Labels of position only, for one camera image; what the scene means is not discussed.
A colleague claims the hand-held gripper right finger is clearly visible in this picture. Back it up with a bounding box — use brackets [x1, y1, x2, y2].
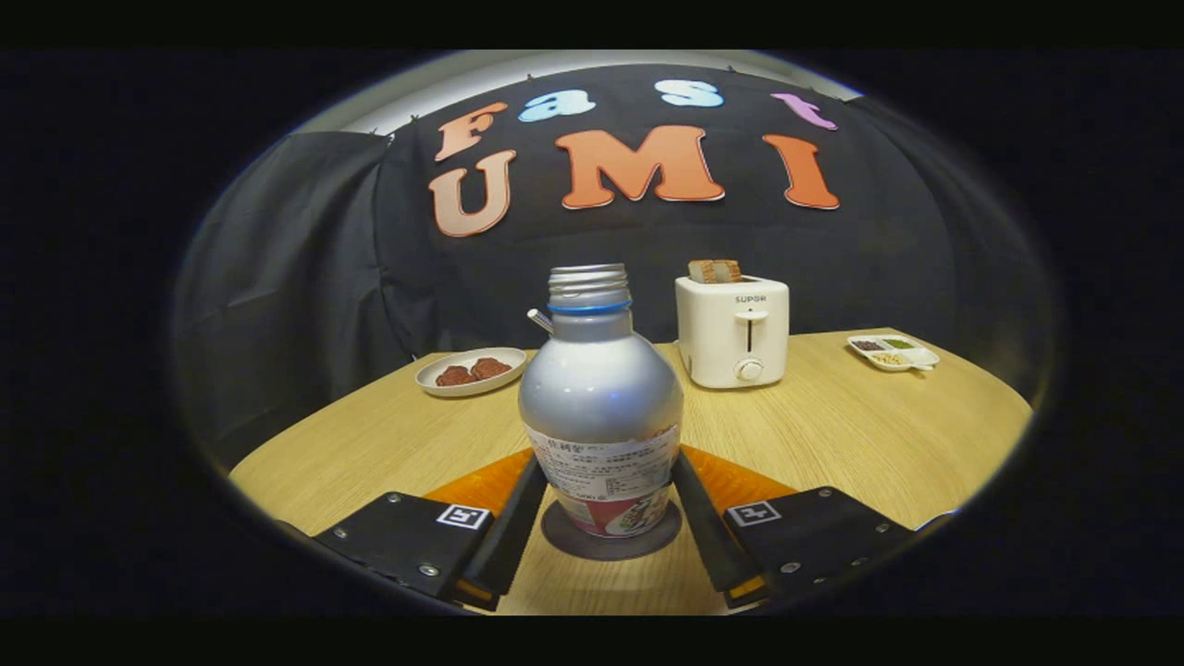
[671, 445, 958, 610]

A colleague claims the white divided condiment dish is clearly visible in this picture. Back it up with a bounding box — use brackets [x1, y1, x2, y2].
[846, 334, 941, 373]

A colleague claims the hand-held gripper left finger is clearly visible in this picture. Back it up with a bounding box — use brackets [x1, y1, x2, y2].
[313, 450, 549, 611]

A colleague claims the white toaster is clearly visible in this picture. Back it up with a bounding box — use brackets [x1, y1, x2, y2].
[674, 275, 791, 389]

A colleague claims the dark round coaster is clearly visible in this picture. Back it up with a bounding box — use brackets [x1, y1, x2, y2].
[540, 499, 684, 561]

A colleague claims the black backdrop cloth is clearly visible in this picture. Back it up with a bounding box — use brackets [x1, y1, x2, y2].
[171, 63, 1055, 473]

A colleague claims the wooden table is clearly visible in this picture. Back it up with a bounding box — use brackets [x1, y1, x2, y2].
[228, 327, 1034, 616]

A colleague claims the white oval plate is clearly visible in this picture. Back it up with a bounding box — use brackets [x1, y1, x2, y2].
[414, 347, 528, 399]

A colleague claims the silver juice bottle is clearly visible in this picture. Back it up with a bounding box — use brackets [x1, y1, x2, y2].
[518, 264, 685, 538]

